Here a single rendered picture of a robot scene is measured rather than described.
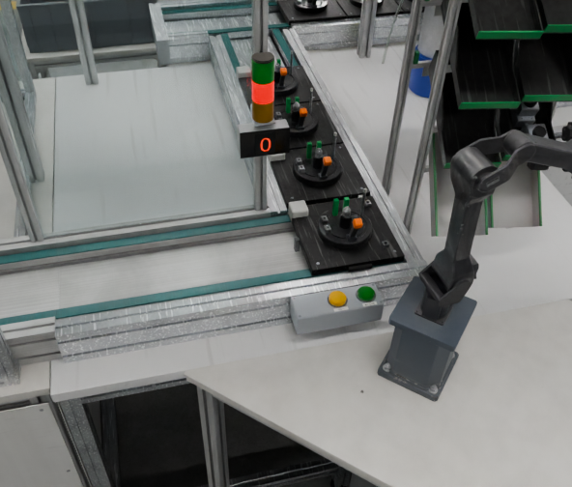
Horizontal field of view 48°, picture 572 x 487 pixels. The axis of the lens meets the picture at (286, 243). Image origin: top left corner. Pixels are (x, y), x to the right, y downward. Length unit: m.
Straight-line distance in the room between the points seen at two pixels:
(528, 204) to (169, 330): 0.96
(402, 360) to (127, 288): 0.68
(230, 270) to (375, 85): 1.13
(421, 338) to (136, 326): 0.63
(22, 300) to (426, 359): 0.95
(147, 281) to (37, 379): 0.33
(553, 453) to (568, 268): 0.58
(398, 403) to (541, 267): 0.62
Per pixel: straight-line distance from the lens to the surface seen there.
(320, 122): 2.05
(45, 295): 1.65
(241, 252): 1.66
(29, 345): 1.54
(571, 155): 1.25
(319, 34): 2.69
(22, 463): 1.81
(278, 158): 1.88
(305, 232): 1.64
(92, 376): 1.54
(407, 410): 1.47
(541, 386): 1.60
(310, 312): 1.47
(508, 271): 1.82
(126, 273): 1.65
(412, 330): 1.35
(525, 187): 1.77
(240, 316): 1.52
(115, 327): 1.48
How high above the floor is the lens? 2.09
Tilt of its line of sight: 44 degrees down
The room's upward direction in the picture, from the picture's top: 2 degrees clockwise
